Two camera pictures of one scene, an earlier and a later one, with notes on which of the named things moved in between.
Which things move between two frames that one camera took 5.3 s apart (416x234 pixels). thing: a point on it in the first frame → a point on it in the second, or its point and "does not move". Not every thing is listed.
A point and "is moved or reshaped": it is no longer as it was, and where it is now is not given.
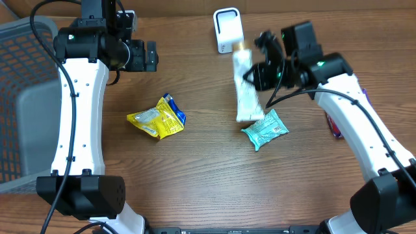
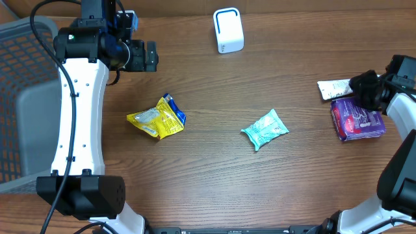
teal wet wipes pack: x=261 y=132 does not move
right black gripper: x=264 y=83 → x=358 y=87
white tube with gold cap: x=247 y=106 is moved or reshaped
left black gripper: x=142 y=64 does not move
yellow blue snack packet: x=164 y=119 does not move
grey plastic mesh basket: x=30 y=98 does not move
